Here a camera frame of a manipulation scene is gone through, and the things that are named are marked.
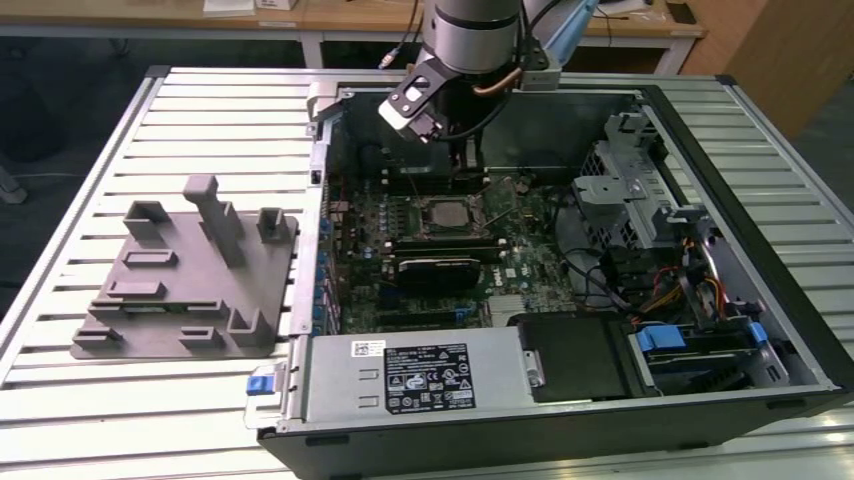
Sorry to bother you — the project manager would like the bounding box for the silver square CPU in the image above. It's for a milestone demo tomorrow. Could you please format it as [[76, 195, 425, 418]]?
[[425, 198, 470, 227]]

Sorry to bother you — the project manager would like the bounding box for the CPU socket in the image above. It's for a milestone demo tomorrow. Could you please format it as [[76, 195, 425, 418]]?
[[416, 197, 492, 239]]

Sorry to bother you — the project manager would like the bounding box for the grey metal drive cage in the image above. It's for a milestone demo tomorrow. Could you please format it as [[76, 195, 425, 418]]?
[[569, 112, 708, 251]]

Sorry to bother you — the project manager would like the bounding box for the black graphics card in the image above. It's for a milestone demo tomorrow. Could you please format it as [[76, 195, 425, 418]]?
[[394, 256, 482, 292]]

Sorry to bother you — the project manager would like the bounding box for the green motherboard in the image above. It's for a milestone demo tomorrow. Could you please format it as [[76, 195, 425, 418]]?
[[317, 172, 583, 337]]

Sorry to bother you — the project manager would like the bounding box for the silver chipset heatsink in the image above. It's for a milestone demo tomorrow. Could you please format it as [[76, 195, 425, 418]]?
[[489, 294, 528, 326]]

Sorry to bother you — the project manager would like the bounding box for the white paper sheet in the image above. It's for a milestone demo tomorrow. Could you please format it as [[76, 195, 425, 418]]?
[[201, 0, 256, 15]]

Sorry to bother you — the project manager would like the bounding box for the black expansion slot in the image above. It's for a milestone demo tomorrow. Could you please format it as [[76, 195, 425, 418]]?
[[377, 310, 481, 325]]

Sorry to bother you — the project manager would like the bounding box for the wooden cabinet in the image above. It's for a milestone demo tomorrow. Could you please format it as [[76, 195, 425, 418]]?
[[679, 0, 854, 146]]

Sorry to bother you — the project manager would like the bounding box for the blue disk carrier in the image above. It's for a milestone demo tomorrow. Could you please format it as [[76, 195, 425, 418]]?
[[632, 322, 768, 364]]

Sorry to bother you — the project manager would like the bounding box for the grey plastic parts rack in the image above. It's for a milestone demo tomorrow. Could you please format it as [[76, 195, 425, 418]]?
[[72, 174, 302, 361]]

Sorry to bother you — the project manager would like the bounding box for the silver power supply unit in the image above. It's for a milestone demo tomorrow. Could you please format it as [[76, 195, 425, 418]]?
[[292, 327, 541, 426]]

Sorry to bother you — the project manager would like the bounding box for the black open PC case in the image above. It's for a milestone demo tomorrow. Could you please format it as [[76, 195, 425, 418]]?
[[256, 82, 854, 479]]

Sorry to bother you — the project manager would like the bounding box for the grey chair base leg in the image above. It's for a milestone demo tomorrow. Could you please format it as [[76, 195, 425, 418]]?
[[0, 164, 29, 205]]

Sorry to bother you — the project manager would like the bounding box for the black cable with brass plug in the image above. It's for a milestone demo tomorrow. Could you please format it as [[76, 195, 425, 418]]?
[[436, 49, 535, 141]]

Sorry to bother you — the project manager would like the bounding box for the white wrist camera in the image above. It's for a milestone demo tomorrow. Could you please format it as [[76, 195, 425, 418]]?
[[376, 59, 446, 147]]

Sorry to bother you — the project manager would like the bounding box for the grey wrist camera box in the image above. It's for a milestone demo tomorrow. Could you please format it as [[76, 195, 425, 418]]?
[[517, 68, 563, 93]]

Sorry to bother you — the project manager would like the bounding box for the black dangling cable with plug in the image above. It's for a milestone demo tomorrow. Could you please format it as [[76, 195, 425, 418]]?
[[376, 9, 428, 70]]

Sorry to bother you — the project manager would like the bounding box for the wooden desk with white frame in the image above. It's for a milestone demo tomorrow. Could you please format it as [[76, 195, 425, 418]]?
[[0, 0, 708, 76]]

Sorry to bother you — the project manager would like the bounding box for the orange wire bundle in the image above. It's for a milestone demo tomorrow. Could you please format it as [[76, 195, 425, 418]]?
[[699, 274, 729, 321]]

